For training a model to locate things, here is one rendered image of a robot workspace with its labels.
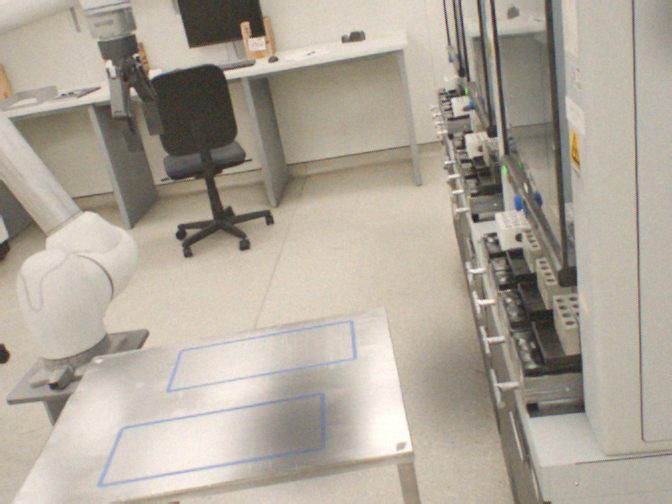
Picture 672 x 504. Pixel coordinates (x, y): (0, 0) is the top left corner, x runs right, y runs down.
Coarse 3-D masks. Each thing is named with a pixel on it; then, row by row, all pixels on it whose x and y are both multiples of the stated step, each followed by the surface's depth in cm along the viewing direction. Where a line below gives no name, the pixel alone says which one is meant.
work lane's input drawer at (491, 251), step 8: (496, 232) 167; (480, 240) 169; (488, 240) 164; (496, 240) 161; (488, 248) 160; (496, 248) 159; (520, 248) 157; (488, 256) 159; (496, 256) 158; (504, 256) 157; (488, 264) 157; (472, 272) 165; (480, 272) 165; (488, 272) 160; (472, 280) 161
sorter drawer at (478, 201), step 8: (464, 184) 204; (472, 184) 200; (472, 192) 194; (480, 192) 194; (488, 192) 194; (496, 192) 194; (472, 200) 194; (480, 200) 194; (488, 200) 194; (496, 200) 194; (504, 200) 193; (456, 208) 203; (464, 208) 202; (472, 208) 195; (480, 208) 195; (488, 208) 195; (496, 208) 195; (504, 208) 194; (456, 216) 198
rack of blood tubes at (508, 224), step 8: (568, 208) 160; (496, 216) 163; (504, 216) 163; (512, 216) 163; (520, 216) 162; (568, 216) 157; (496, 224) 164; (504, 224) 159; (512, 224) 158; (520, 224) 157; (528, 224) 157; (504, 232) 156; (512, 232) 156; (520, 232) 166; (504, 240) 157; (512, 240) 157; (520, 240) 163; (504, 248) 158
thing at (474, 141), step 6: (480, 132) 229; (468, 138) 225; (474, 138) 225; (480, 138) 224; (486, 138) 222; (468, 144) 221; (474, 144) 221; (480, 144) 221; (468, 150) 224; (474, 150) 221; (480, 150) 231
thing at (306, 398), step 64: (320, 320) 142; (384, 320) 138; (128, 384) 133; (192, 384) 129; (256, 384) 125; (320, 384) 121; (384, 384) 118; (64, 448) 118; (128, 448) 115; (192, 448) 112; (256, 448) 109; (320, 448) 106; (384, 448) 103
